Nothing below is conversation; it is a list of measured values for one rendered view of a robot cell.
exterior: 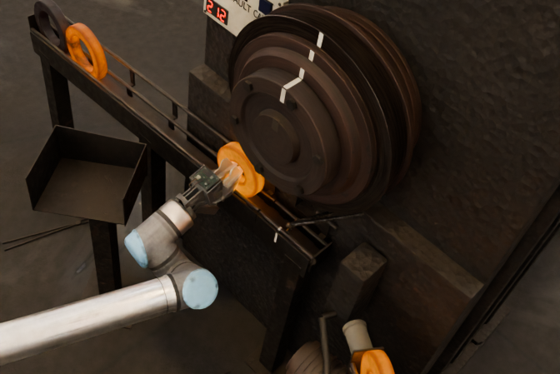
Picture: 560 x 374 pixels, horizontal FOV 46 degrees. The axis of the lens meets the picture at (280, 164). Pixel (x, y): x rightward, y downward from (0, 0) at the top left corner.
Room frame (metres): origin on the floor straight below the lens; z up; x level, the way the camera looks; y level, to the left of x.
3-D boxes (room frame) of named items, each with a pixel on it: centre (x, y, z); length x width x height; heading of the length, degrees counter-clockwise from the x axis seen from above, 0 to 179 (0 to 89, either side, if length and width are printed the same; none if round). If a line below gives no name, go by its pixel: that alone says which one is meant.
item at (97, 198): (1.13, 0.51, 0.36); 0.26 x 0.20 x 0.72; 89
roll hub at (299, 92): (0.98, 0.01, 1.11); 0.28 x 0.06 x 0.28; 54
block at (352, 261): (0.93, -0.25, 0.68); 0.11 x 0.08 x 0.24; 144
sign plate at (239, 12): (1.34, 0.16, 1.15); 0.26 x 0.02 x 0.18; 54
